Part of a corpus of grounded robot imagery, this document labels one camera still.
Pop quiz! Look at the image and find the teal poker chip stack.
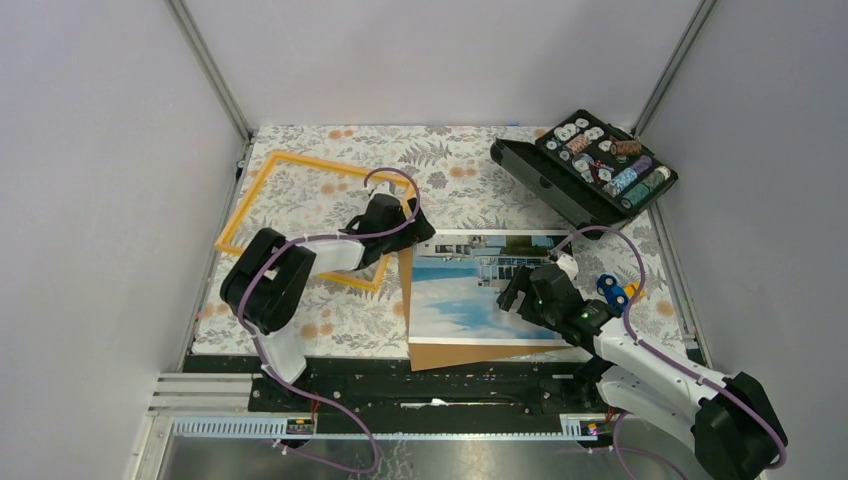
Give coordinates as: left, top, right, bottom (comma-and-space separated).
621, 166, 671, 209

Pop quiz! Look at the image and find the orange picture frame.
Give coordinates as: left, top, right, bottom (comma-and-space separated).
214, 150, 416, 292

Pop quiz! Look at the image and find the sky building photo print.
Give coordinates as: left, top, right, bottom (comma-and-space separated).
408, 229, 568, 348

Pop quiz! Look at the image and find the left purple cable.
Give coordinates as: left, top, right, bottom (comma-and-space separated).
235, 166, 423, 475

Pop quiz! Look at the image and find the brown poker chip stack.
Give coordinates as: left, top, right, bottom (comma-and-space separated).
609, 139, 643, 157

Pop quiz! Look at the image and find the brown cardboard backing board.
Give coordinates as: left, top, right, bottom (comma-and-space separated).
397, 248, 576, 371

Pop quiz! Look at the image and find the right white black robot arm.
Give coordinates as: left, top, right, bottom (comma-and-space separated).
496, 264, 788, 479

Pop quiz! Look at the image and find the blue yellow toy car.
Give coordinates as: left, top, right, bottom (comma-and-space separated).
596, 274, 639, 316

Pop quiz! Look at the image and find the purple cable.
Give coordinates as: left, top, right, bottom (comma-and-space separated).
549, 225, 790, 480
235, 166, 423, 475

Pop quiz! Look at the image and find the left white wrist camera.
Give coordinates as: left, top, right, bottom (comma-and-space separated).
368, 181, 396, 199

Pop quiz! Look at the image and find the purple poker chip stack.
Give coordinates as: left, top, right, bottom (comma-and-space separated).
627, 155, 653, 178

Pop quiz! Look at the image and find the black poker chip case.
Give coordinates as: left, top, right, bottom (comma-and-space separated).
490, 109, 678, 230

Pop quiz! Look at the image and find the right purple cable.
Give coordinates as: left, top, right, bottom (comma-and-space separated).
549, 225, 790, 480

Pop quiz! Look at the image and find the floral patterned table mat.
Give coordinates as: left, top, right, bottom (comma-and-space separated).
190, 125, 685, 359

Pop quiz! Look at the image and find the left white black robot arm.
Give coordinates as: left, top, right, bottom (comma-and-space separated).
219, 193, 435, 411

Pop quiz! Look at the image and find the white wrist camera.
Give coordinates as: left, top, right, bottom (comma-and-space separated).
368, 181, 396, 199
555, 253, 579, 280

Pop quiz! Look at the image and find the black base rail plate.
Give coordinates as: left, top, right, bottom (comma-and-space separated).
248, 358, 614, 434

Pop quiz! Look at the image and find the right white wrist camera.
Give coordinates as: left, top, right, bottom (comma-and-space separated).
555, 253, 579, 280

